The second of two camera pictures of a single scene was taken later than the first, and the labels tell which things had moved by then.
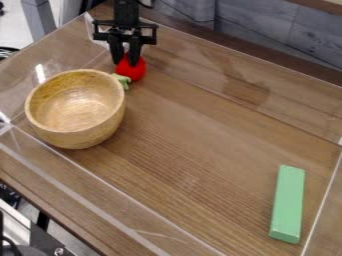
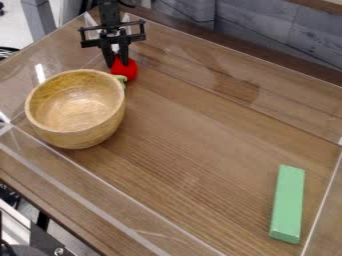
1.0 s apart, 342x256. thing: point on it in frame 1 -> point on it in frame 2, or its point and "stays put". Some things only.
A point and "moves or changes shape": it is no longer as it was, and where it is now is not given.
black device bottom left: (43, 243) stays put
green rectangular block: (286, 217) stays put
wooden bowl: (75, 108) stays put
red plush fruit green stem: (127, 72) moves or changes shape
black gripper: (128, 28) -> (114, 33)
